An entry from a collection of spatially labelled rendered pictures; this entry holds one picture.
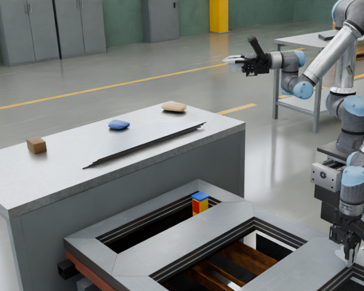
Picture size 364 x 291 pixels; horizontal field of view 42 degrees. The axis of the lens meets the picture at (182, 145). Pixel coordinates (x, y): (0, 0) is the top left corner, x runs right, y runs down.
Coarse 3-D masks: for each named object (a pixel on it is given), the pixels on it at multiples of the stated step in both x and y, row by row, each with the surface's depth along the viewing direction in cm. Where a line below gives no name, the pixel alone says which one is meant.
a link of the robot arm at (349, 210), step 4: (340, 200) 157; (340, 204) 157; (344, 204) 155; (348, 204) 161; (340, 208) 157; (344, 208) 154; (348, 208) 154; (352, 208) 154; (356, 208) 153; (360, 208) 154; (344, 212) 156; (348, 212) 155; (352, 212) 154; (356, 212) 154; (360, 212) 155; (352, 216) 155; (356, 216) 155
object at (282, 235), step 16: (160, 208) 207; (176, 208) 213; (128, 224) 197; (144, 224) 201; (240, 224) 193; (256, 224) 197; (64, 240) 187; (112, 240) 191; (224, 240) 187; (288, 240) 186; (304, 240) 181; (80, 256) 180; (192, 256) 176; (96, 272) 173; (160, 272) 167; (176, 272) 171; (352, 272) 166; (320, 288) 155; (336, 288) 160
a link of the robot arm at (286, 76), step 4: (284, 72) 210; (288, 72) 209; (292, 72) 208; (296, 72) 209; (284, 76) 210; (288, 76) 209; (292, 76) 207; (296, 76) 207; (284, 80) 210; (288, 80) 207; (280, 84) 215; (284, 84) 210; (284, 88) 212; (284, 92) 213; (288, 92) 212
